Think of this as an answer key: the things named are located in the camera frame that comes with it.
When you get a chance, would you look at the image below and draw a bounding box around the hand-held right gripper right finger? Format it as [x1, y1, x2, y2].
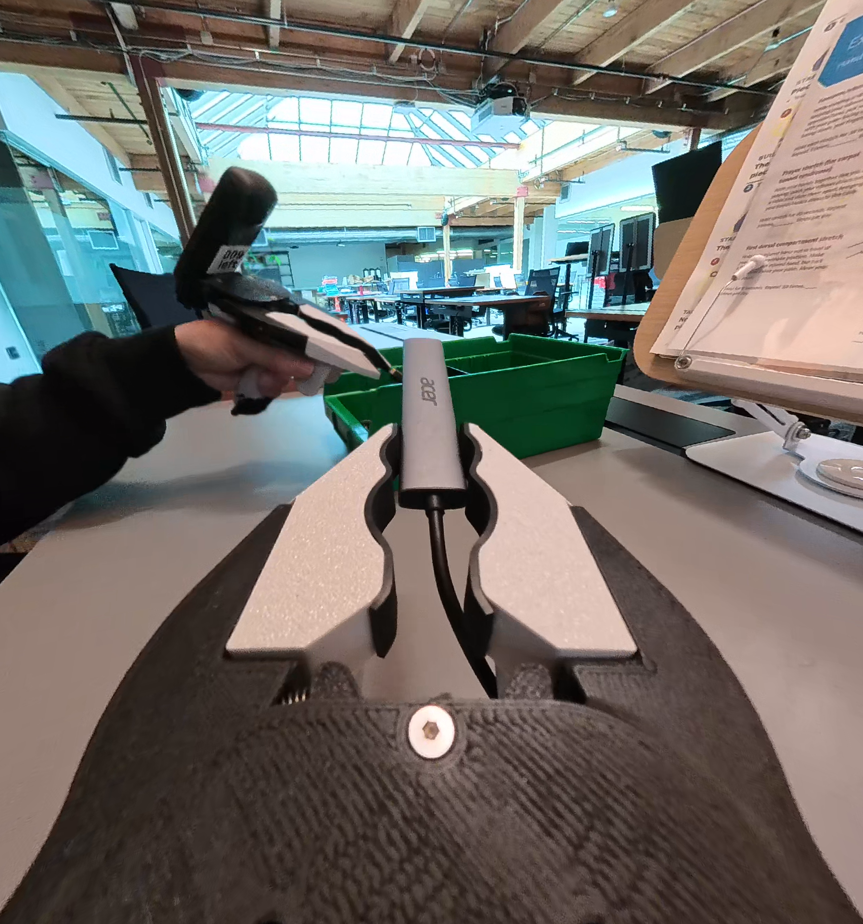
[464, 422, 639, 672]

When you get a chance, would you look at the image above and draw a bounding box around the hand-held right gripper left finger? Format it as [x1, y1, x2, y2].
[225, 423, 401, 661]

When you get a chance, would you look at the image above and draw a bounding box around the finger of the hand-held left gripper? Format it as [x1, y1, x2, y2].
[296, 302, 376, 363]
[265, 310, 385, 382]

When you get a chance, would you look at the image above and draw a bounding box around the grey USB hub with cable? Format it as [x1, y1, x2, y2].
[400, 338, 501, 700]

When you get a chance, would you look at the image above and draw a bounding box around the green storage bin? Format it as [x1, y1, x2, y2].
[323, 332, 629, 461]

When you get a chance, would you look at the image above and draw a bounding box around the person's left forearm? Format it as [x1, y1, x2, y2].
[0, 325, 221, 578]

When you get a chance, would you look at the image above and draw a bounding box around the wooden office desk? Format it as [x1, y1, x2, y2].
[395, 285, 551, 339]

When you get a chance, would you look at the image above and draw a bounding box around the black desk mat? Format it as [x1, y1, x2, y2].
[605, 396, 737, 457]

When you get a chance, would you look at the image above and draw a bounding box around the grey desk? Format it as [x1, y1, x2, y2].
[0, 325, 863, 924]

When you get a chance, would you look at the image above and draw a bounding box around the person's left hand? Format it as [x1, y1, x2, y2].
[175, 318, 317, 399]

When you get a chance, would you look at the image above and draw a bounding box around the black office chair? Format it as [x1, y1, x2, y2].
[524, 267, 571, 338]

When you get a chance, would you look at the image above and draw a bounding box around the ceiling projector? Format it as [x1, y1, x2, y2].
[471, 83, 529, 141]

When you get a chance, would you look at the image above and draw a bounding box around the printed instruction sheet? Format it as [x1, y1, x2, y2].
[650, 0, 863, 384]

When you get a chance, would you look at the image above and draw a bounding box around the large black wall screen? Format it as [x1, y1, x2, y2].
[651, 141, 724, 226]

